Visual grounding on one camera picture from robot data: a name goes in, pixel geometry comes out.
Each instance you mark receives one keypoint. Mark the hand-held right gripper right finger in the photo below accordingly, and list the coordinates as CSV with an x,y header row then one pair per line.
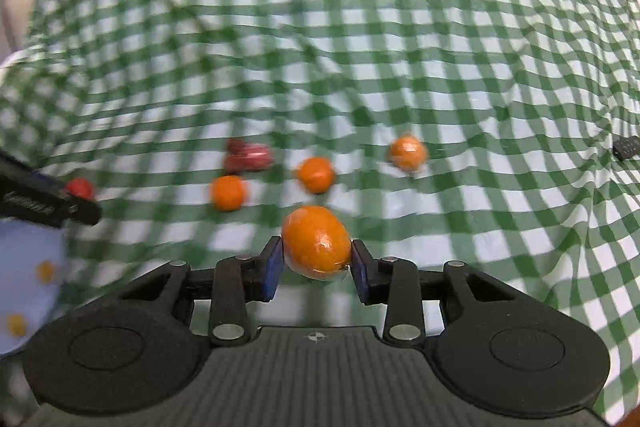
x,y
361,269

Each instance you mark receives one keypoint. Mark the light blue plate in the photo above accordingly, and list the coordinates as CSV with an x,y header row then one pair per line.
x,y
25,247

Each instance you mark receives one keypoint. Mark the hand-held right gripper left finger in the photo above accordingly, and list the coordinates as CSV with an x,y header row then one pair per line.
x,y
270,268

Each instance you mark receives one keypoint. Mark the red jujube date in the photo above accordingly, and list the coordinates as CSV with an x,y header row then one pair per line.
x,y
234,145
250,160

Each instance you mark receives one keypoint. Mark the small orange kumquat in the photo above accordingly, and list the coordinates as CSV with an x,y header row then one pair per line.
x,y
409,153
316,175
16,324
228,193
45,271

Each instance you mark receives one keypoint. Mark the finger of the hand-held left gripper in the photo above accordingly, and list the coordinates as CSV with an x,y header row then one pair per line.
x,y
42,180
75,209

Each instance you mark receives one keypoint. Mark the small black object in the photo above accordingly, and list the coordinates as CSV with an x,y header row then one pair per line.
x,y
627,148

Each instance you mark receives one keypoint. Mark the green checkered tablecloth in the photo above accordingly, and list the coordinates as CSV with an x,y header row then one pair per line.
x,y
350,32

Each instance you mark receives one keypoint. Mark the large orange kumquat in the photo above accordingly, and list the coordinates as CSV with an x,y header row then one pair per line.
x,y
315,243

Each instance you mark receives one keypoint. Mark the red cherry tomato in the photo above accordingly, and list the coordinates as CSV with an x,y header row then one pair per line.
x,y
81,188

